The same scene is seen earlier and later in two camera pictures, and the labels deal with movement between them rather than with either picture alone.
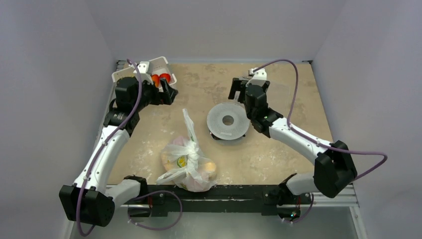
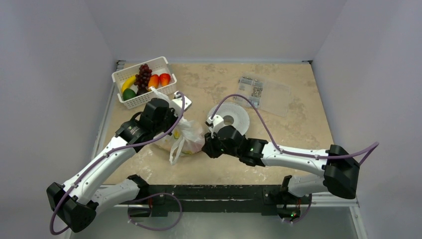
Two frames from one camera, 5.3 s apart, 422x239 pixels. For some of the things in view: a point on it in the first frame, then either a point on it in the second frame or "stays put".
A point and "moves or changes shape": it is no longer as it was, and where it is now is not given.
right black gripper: [239, 84] -> [209, 148]
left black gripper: [168, 92] -> [171, 112]
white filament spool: [228, 123] stays put
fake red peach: [166, 75] stays put
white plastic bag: [183, 164] moves or changes shape
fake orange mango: [156, 78] stays put
